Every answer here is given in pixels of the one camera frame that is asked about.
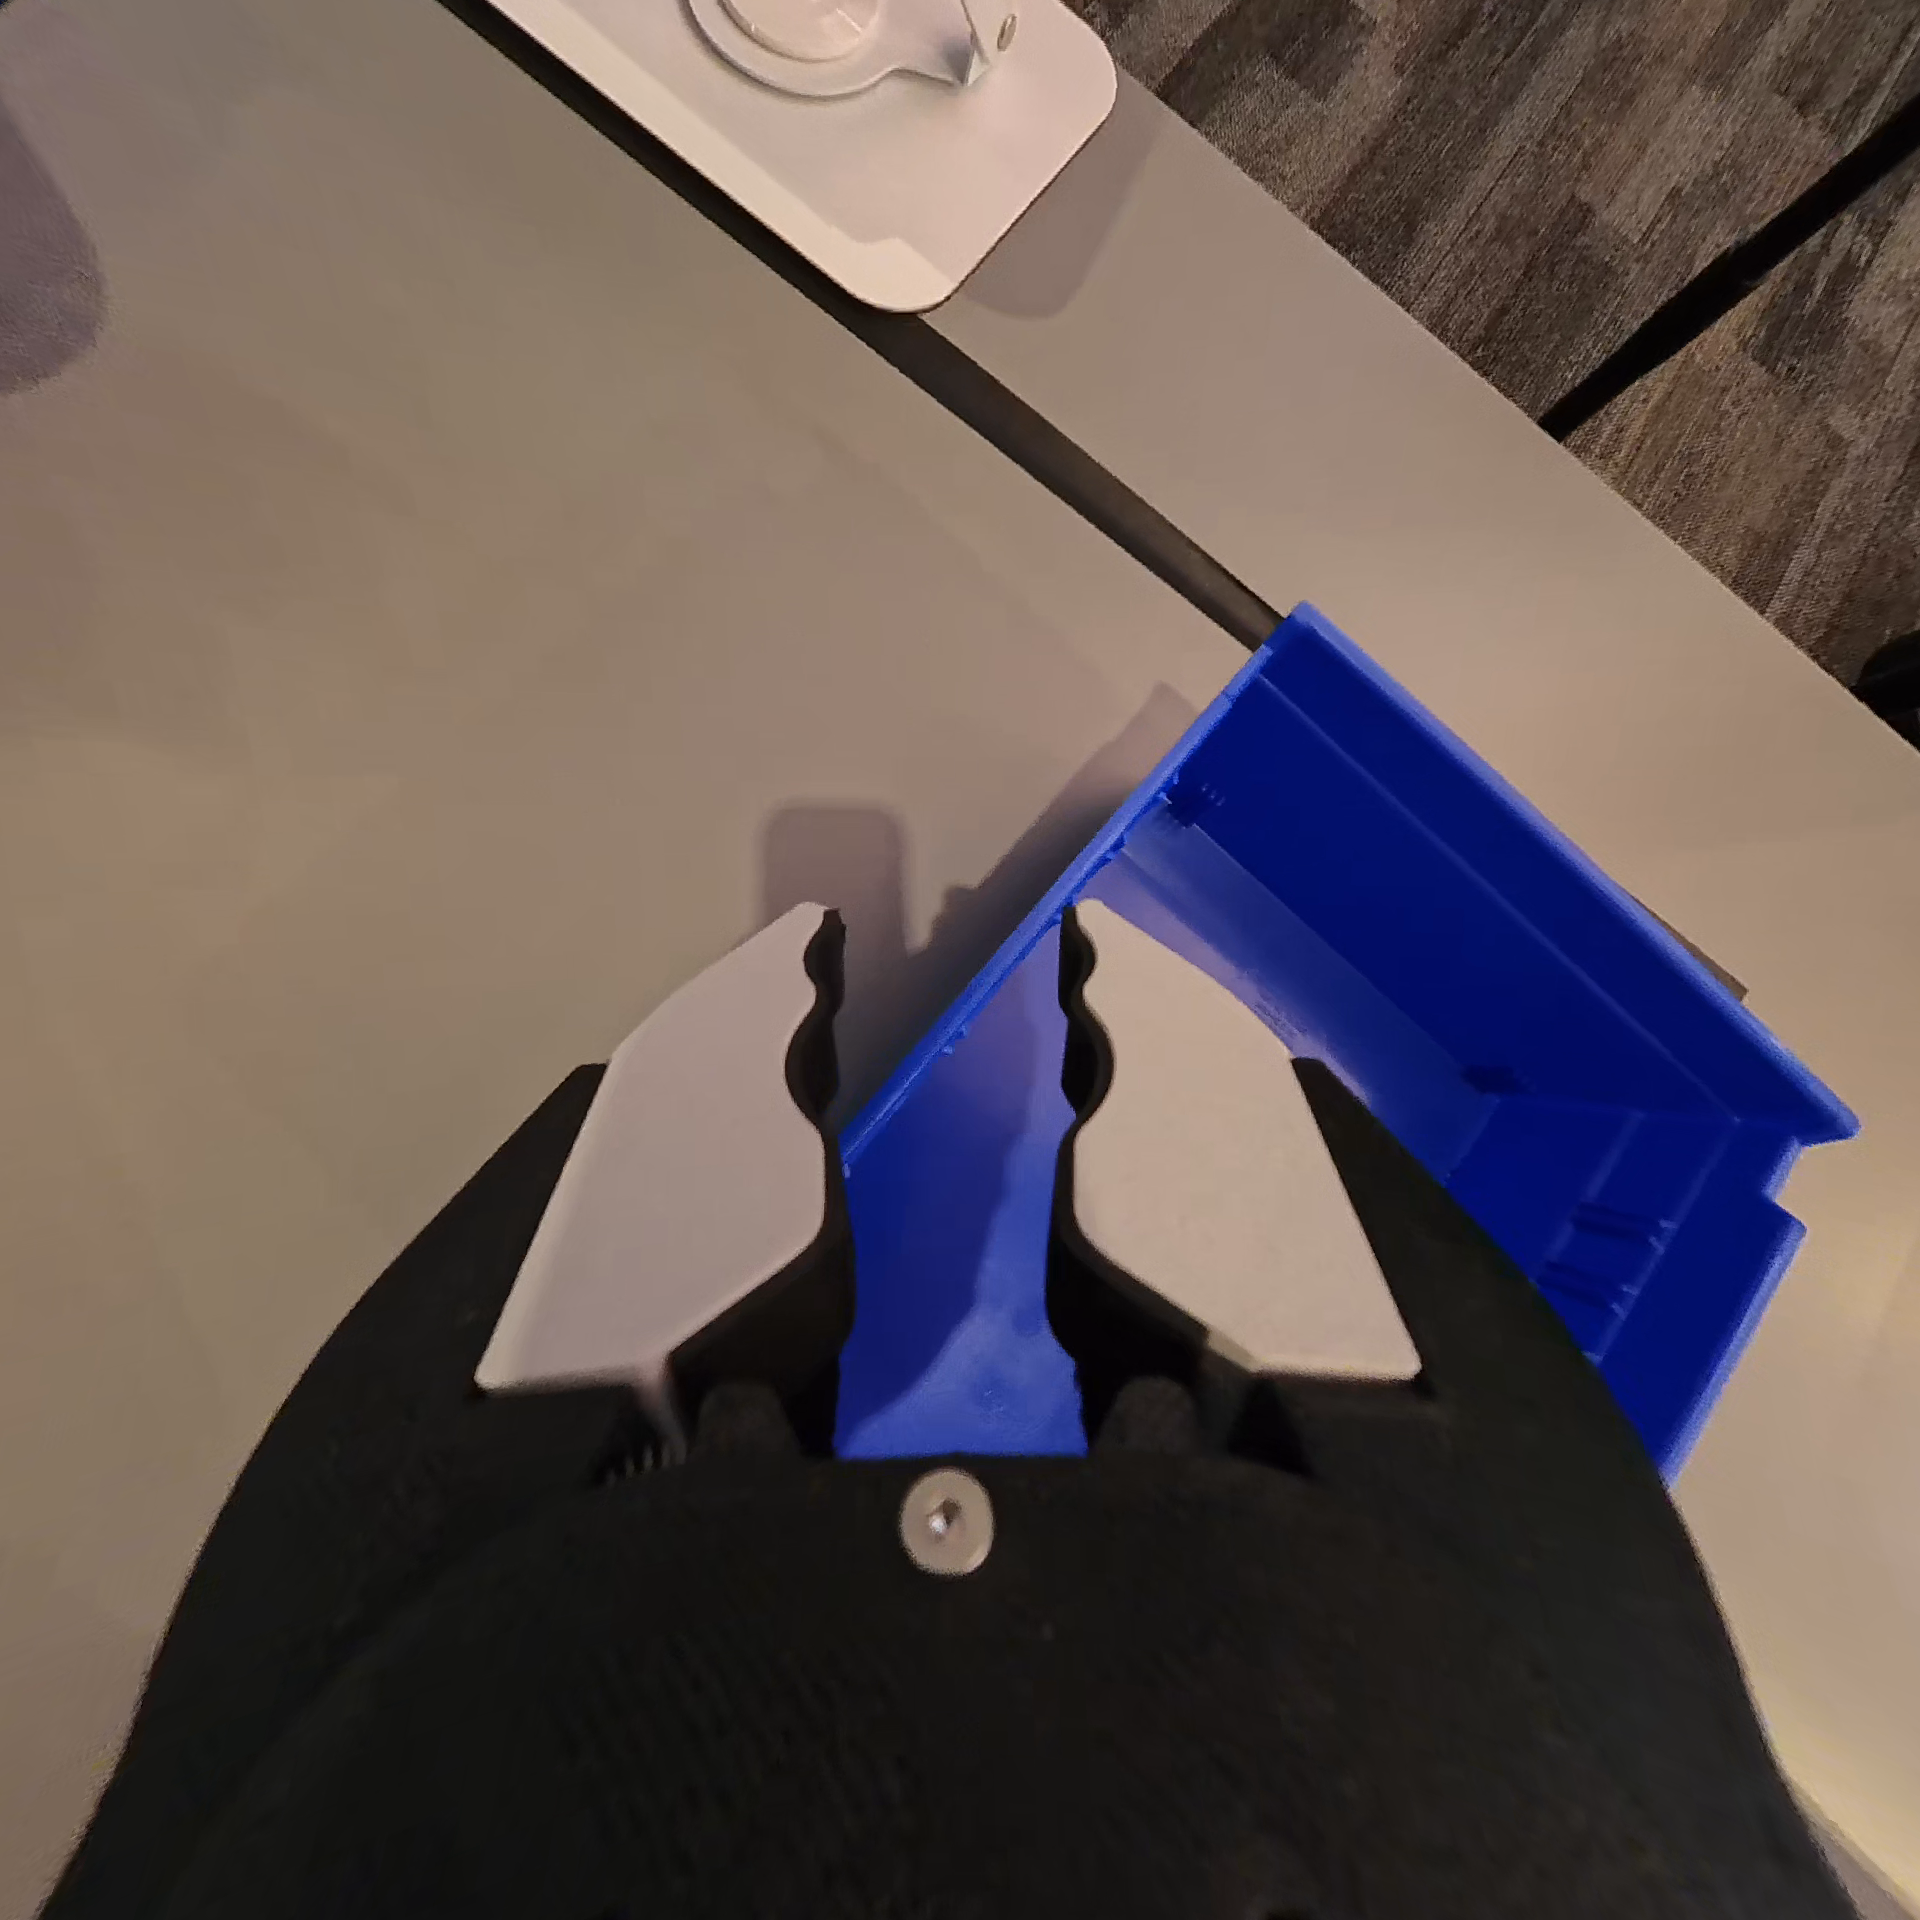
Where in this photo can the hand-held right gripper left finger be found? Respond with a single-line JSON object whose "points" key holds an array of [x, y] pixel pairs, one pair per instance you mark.
{"points": [[660, 1201]]}

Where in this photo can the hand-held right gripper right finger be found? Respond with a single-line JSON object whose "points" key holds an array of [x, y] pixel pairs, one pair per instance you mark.
{"points": [[1244, 1201]]}

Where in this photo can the blue plastic bin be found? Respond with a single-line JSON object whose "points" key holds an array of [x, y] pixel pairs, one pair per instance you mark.
{"points": [[1425, 931]]}

